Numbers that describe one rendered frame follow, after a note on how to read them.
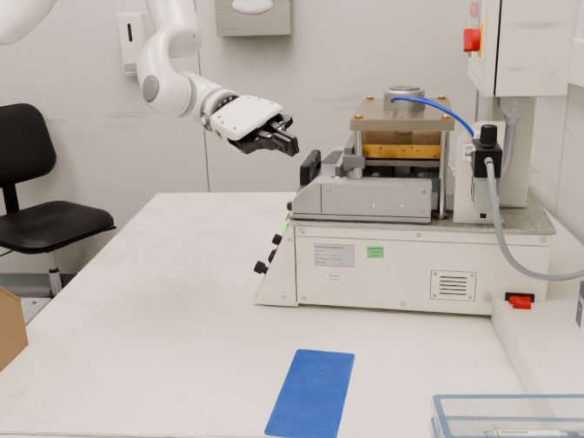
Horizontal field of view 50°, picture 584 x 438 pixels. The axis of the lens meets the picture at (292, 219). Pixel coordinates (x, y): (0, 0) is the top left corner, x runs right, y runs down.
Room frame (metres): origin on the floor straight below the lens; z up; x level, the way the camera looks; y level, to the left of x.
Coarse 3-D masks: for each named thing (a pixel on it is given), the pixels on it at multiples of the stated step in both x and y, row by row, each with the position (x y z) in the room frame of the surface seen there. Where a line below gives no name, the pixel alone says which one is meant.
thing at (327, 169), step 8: (328, 168) 1.31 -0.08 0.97; (336, 168) 1.16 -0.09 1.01; (448, 168) 1.28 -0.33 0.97; (312, 176) 1.24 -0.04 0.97; (344, 176) 1.23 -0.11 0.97; (352, 176) 1.23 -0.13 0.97; (448, 176) 1.21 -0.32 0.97; (448, 184) 1.15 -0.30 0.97; (296, 192) 1.14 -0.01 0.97; (432, 192) 1.10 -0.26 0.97; (448, 192) 1.10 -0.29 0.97; (432, 200) 1.09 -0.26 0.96; (448, 200) 1.08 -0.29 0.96; (432, 208) 1.09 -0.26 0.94; (448, 208) 1.08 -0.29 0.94
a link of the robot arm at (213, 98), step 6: (216, 90) 1.11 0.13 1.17; (222, 90) 1.11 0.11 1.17; (228, 90) 1.11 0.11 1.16; (210, 96) 1.10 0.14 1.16; (216, 96) 1.10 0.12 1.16; (222, 96) 1.10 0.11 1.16; (204, 102) 1.10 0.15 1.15; (210, 102) 1.09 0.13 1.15; (216, 102) 1.09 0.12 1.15; (204, 108) 1.10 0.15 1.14; (210, 108) 1.09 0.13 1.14; (204, 114) 1.10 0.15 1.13; (210, 114) 1.09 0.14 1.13; (204, 120) 1.09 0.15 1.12; (204, 126) 1.11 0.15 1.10; (210, 126) 1.10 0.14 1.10
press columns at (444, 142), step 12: (360, 132) 1.10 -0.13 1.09; (444, 132) 1.07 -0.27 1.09; (360, 144) 1.10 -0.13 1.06; (444, 144) 1.06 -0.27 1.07; (444, 156) 1.06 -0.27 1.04; (360, 168) 1.10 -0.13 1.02; (444, 168) 1.06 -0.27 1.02; (444, 180) 1.06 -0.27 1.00; (444, 192) 1.06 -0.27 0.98; (444, 204) 1.07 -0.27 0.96; (444, 216) 1.06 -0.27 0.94
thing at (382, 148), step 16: (368, 144) 1.12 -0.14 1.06; (384, 144) 1.12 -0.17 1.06; (400, 144) 1.11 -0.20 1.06; (416, 144) 1.11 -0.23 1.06; (432, 144) 1.10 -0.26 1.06; (368, 160) 1.12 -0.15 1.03; (384, 160) 1.12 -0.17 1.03; (400, 160) 1.11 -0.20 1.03; (416, 160) 1.11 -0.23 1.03; (432, 160) 1.10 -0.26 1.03
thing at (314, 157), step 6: (312, 150) 1.31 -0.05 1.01; (318, 150) 1.31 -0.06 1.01; (312, 156) 1.25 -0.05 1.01; (318, 156) 1.28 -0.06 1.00; (306, 162) 1.20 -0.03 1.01; (312, 162) 1.21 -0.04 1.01; (318, 162) 1.28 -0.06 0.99; (300, 168) 1.18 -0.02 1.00; (306, 168) 1.17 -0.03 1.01; (312, 168) 1.21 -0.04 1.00; (318, 168) 1.31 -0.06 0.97; (300, 174) 1.18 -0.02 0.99; (306, 174) 1.17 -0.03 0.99; (300, 180) 1.18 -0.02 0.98; (306, 180) 1.17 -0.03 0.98
